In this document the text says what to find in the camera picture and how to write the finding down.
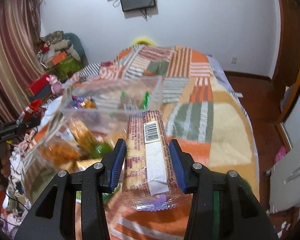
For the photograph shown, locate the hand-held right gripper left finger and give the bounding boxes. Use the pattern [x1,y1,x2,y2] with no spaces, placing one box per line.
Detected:
[14,138,127,240]

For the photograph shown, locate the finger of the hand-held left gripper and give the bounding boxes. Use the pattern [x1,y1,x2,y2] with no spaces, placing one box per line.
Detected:
[2,118,42,134]

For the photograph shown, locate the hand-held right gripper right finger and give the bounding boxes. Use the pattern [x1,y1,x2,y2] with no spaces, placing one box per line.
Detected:
[168,139,281,240]

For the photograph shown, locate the beige biscuit packet with barcode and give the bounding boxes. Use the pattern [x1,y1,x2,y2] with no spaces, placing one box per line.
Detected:
[119,110,192,212]

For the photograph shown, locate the clear plastic box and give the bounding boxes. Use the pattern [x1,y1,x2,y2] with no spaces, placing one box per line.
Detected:
[24,76,164,173]

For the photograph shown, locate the red silver packet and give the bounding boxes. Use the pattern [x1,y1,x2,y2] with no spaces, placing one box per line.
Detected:
[17,99,42,123]

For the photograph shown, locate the yellow green snack packet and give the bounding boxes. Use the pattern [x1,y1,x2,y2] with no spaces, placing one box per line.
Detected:
[74,119,113,159]

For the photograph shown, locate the red box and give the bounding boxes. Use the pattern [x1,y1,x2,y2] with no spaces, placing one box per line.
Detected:
[28,74,53,97]

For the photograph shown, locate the orange chips bag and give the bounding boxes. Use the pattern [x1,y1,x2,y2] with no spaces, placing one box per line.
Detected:
[39,139,82,167]

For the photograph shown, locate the pink toy rabbit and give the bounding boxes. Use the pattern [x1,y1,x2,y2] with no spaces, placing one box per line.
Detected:
[47,74,63,95]

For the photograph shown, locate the orange patchwork blanket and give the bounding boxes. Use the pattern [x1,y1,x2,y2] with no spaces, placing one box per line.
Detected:
[22,44,261,240]

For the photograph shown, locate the striped red beige curtain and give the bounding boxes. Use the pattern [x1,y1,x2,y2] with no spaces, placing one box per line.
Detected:
[0,0,52,124]

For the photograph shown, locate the thin green snack packet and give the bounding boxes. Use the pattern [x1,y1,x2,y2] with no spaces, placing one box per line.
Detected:
[142,91,151,109]

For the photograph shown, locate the green patterned box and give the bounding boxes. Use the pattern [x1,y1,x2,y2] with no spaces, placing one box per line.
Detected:
[56,55,84,79]

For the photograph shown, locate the orange box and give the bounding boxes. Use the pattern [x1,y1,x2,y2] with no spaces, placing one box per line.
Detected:
[51,52,68,65]

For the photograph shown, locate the checkered quilt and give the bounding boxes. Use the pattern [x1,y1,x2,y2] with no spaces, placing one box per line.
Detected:
[77,61,117,81]

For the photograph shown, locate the floral patterned cushion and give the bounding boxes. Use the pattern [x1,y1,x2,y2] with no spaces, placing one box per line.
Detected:
[41,31,71,46]

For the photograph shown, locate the pink plastic item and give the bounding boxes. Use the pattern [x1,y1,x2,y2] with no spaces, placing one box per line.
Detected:
[274,146,287,163]

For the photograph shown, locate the grey bed sheet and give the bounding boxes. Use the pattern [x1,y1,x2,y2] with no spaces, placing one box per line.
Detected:
[207,54,231,83]

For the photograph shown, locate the white wardrobe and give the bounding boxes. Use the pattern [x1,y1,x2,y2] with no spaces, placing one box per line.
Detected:
[267,127,300,214]

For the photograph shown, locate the brown wooden door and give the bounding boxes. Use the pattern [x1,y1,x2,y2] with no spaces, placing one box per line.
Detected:
[272,0,300,92]

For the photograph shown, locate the yellow foam ring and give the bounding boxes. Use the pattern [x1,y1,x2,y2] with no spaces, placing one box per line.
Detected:
[132,37,157,47]

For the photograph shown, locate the black cable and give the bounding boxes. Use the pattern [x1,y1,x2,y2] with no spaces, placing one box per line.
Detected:
[139,7,150,22]

